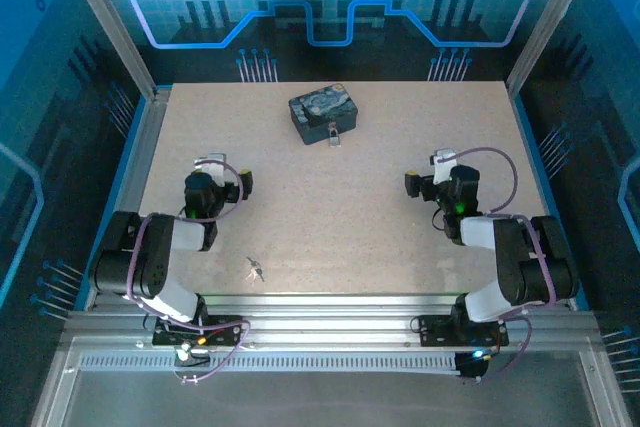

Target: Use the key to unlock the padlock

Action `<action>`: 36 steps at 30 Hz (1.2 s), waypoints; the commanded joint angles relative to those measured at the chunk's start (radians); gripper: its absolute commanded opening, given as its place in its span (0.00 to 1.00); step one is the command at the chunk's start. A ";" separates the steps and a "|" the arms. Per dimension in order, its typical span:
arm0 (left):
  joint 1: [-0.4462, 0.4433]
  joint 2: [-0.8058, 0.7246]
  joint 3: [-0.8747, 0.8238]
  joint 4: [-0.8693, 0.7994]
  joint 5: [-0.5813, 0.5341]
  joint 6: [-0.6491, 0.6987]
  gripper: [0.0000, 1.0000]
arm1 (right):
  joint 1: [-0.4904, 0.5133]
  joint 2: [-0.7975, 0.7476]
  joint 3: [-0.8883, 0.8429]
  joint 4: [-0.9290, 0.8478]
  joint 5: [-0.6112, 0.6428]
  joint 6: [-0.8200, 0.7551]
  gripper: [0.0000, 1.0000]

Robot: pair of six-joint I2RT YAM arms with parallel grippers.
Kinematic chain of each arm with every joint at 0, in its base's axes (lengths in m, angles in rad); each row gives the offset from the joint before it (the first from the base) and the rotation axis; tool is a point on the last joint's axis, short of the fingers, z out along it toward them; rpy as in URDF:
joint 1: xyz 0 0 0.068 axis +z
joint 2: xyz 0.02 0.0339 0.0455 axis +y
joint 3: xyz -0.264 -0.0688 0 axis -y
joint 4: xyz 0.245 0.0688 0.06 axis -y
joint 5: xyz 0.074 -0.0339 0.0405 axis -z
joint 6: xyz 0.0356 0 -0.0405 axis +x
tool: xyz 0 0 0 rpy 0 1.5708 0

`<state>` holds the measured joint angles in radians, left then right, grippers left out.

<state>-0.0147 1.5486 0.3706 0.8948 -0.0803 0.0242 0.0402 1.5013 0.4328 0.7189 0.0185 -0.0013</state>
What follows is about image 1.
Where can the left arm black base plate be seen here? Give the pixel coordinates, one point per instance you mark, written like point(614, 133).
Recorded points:
point(225, 332)

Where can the black controller box with LED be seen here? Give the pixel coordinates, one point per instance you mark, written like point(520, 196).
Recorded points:
point(470, 364)

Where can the aluminium framed clear panel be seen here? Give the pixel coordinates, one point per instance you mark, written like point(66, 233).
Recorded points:
point(320, 397)

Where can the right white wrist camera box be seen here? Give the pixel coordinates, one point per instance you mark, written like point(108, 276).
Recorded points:
point(442, 162)

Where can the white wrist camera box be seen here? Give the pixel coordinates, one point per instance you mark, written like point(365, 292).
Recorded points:
point(212, 162)
point(442, 162)

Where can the aluminium enclosure post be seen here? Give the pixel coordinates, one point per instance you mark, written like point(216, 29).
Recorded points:
point(557, 7)
point(102, 7)

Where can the small silver padlock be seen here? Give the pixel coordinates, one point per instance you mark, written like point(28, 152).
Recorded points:
point(334, 139)

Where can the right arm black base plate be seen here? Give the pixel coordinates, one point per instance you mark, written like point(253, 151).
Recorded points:
point(435, 332)

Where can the wide aluminium mounting rail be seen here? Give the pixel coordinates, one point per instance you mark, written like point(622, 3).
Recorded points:
point(325, 312)

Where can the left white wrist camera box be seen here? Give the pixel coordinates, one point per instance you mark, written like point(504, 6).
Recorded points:
point(212, 162)

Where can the small key bunch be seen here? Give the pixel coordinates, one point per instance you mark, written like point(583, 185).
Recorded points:
point(256, 272)

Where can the starry night print box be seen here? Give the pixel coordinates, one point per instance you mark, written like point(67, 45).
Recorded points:
point(320, 107)

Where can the aluminium table side rail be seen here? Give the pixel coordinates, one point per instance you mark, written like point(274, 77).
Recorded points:
point(142, 172)

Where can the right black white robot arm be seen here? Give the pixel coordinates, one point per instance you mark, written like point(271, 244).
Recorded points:
point(510, 257)

